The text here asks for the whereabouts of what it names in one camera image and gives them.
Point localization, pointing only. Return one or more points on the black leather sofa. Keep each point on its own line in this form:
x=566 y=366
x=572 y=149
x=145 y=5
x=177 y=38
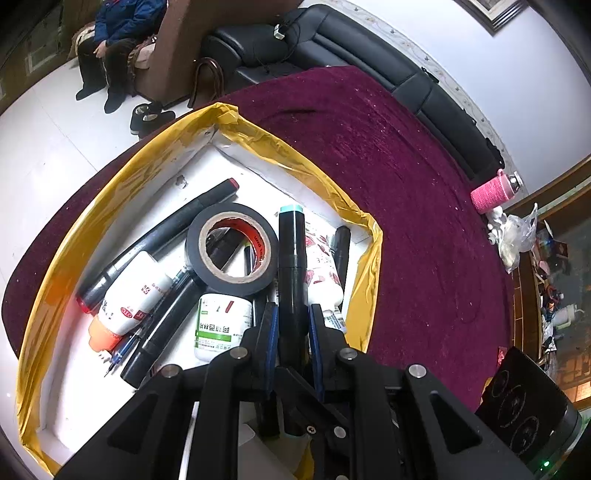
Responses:
x=369 y=55

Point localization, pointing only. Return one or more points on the wooden door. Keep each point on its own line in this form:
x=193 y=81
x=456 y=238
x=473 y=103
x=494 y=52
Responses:
x=37 y=55

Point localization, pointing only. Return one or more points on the clear plastic bag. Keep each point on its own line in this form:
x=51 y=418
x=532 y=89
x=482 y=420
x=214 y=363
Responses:
x=517 y=240

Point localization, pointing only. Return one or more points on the black electrical tape roll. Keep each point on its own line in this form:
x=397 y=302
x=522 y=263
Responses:
x=231 y=210

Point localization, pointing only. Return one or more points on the black marker red cap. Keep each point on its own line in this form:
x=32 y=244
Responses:
x=184 y=212

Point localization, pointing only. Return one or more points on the brown walking cane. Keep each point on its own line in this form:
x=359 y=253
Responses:
x=217 y=74

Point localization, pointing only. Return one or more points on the framed wall painting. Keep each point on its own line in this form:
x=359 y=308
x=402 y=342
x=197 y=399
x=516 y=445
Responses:
x=498 y=14

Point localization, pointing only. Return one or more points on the black marker yellow cap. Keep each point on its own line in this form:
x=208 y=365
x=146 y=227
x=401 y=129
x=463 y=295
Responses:
x=342 y=244

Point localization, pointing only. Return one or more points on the white crumpled cloth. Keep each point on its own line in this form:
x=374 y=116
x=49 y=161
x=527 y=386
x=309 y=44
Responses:
x=496 y=224

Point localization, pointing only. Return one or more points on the wooden cabinet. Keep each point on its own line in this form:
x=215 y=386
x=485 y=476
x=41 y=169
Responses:
x=526 y=295

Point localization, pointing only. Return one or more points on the white bottle orange cap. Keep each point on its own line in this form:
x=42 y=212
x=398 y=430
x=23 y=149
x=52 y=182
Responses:
x=134 y=290

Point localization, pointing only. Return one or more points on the red packet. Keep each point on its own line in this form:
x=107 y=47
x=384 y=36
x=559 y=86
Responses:
x=502 y=356

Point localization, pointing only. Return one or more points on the white tube red print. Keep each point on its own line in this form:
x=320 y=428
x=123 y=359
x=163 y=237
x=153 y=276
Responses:
x=323 y=272

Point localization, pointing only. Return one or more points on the black marker grey cap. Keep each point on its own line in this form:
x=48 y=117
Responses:
x=157 y=332

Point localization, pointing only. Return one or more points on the white bottle on cabinet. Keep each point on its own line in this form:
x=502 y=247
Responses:
x=565 y=316

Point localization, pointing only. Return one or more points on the brown armchair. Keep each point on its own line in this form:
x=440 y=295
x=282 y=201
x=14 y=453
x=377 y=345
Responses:
x=184 y=46

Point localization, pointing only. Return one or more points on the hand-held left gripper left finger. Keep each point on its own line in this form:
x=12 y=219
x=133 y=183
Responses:
x=271 y=332

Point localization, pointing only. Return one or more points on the black marker teal cap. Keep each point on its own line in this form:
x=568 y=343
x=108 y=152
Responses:
x=292 y=277

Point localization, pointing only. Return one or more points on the white foam box yellow tape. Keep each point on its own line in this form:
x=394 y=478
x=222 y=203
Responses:
x=69 y=369

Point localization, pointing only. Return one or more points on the white bottle green label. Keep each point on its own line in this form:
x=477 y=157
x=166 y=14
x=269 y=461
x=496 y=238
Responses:
x=221 y=323

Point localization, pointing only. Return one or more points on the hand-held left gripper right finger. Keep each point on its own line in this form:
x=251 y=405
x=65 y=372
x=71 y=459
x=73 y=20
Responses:
x=316 y=332

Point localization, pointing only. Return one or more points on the black slipper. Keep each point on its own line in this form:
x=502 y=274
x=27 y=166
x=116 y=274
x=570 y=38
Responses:
x=143 y=115
x=161 y=122

